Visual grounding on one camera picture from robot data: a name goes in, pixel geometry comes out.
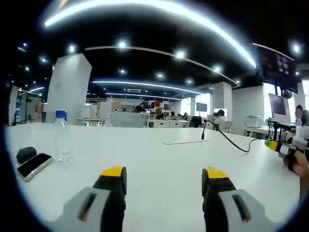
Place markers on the white square pillar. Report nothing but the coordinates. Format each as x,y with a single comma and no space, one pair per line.
68,89

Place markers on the standing display screen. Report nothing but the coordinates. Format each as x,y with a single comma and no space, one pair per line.
201,107

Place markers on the hanging dark display screen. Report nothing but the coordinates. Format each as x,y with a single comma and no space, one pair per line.
277,65

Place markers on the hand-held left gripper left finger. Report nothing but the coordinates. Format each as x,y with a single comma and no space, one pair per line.
111,193

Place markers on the white desk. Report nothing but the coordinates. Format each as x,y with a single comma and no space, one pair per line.
154,149

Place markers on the clear plastic water bottle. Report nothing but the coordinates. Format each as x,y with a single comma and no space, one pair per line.
62,137

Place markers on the white printer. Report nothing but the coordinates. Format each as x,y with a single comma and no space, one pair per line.
254,120

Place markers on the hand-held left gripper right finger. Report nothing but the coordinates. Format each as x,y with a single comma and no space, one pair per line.
217,195

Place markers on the person's right hand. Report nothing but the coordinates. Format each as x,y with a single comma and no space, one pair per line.
298,163

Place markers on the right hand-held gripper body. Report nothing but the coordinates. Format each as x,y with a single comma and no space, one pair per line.
298,139

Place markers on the small black pouch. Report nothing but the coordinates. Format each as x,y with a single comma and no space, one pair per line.
26,153

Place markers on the white desktop monitor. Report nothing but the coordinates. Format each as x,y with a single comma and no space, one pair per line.
278,106

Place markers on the smartphone with light case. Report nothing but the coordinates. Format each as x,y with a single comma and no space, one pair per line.
35,166

